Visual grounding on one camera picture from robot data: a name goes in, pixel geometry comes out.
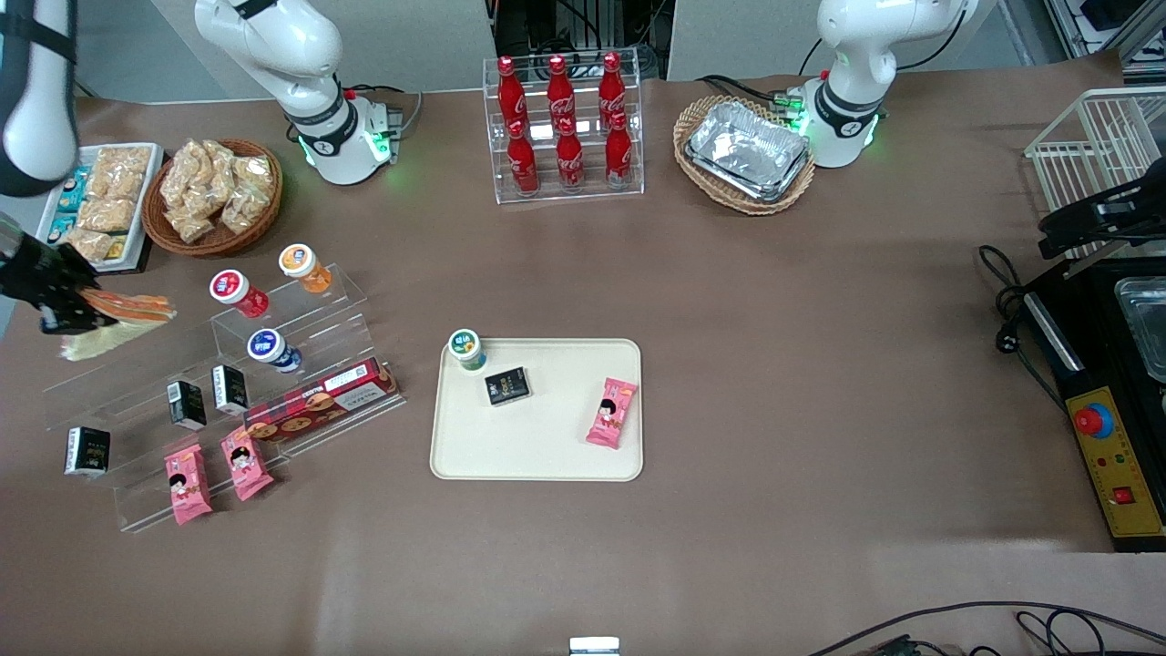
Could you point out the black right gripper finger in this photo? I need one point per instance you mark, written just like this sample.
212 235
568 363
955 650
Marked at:
64 322
97 306

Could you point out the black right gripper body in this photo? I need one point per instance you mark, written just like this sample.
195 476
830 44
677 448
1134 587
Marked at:
43 277

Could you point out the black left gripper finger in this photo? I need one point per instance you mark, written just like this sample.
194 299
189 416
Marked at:
1066 232

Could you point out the triangular sandwich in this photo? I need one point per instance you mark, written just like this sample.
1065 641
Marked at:
127 312

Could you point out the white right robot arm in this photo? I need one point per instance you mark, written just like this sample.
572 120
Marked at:
310 118

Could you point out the white rectangular snack tray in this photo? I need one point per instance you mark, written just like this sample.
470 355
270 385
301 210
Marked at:
146 210

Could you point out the beige serving tray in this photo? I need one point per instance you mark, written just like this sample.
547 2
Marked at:
547 437

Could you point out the small blue snack pack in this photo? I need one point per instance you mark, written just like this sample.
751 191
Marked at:
62 224
73 191

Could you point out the tan cracker pack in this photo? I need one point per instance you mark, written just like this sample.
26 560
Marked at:
86 241
123 169
107 215

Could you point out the clear bag of puffed snacks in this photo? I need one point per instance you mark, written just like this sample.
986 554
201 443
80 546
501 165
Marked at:
253 173
242 211
191 221
182 173
217 159

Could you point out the small black carton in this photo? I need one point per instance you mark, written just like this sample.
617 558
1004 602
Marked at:
87 452
230 390
187 405

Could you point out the black sealing machine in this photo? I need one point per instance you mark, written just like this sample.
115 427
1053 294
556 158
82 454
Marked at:
1084 364

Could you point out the brown wicker basket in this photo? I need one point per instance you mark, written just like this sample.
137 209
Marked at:
219 244

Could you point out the red lid jar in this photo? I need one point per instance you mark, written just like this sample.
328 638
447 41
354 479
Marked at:
237 293

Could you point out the blue lid jar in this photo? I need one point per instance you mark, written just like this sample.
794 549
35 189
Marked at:
271 350

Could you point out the red emergency stop button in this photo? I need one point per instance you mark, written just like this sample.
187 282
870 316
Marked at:
1093 420

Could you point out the pink snack packet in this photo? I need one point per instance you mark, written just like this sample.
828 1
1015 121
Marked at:
188 485
611 415
246 465

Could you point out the orange lid jar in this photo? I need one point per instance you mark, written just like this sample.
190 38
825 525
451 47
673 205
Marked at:
305 267

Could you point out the long red cookie box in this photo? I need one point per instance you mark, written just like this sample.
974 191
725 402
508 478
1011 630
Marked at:
319 401

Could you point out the clear acrylic stepped shelf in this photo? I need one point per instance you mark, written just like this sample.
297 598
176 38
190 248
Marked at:
346 310

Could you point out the stacked aluminium foil trays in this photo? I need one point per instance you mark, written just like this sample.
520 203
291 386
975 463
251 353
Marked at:
747 150

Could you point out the green lid jar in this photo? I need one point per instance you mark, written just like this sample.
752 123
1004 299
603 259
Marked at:
466 349

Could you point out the light wicker basket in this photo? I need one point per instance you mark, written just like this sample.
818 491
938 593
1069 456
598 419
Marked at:
692 169

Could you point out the small flat black box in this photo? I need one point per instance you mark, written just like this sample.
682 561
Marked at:
508 386

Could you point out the red cola bottle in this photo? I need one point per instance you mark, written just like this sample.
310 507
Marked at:
559 91
611 89
618 155
508 96
570 159
523 164

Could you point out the clear acrylic bottle rack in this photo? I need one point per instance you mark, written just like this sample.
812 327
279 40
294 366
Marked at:
565 196

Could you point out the small white device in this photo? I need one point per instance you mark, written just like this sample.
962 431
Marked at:
594 646

